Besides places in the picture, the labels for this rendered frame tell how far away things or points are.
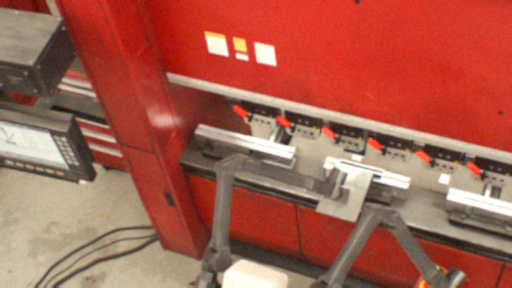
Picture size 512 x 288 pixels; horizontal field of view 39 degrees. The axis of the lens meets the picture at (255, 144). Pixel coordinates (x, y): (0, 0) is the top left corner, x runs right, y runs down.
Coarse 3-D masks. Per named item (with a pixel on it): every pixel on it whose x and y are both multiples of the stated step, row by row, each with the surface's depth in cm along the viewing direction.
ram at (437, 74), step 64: (192, 0) 273; (256, 0) 260; (320, 0) 248; (384, 0) 237; (448, 0) 227; (192, 64) 306; (256, 64) 289; (320, 64) 274; (384, 64) 261; (448, 64) 249; (448, 128) 275
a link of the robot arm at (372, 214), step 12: (372, 204) 269; (372, 216) 263; (384, 216) 265; (360, 228) 264; (372, 228) 265; (348, 240) 265; (360, 240) 263; (348, 252) 262; (336, 264) 263; (348, 264) 263; (324, 276) 265; (336, 276) 261
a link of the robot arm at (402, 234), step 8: (392, 216) 265; (400, 216) 265; (400, 224) 266; (392, 232) 272; (400, 232) 270; (408, 232) 272; (400, 240) 272; (408, 240) 273; (408, 248) 274; (416, 248) 275; (416, 256) 276; (424, 256) 277; (416, 264) 279; (424, 264) 278; (432, 264) 280; (424, 272) 279; (432, 272) 280; (440, 272) 281; (424, 280) 286; (432, 280) 280; (440, 280) 282
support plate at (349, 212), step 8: (352, 168) 325; (360, 176) 322; (368, 176) 321; (360, 184) 319; (368, 184) 319; (360, 192) 317; (320, 200) 317; (328, 200) 316; (352, 200) 315; (360, 200) 314; (320, 208) 314; (328, 208) 314; (336, 208) 313; (344, 208) 313; (352, 208) 312; (360, 208) 312; (336, 216) 311; (344, 216) 310; (352, 216) 310
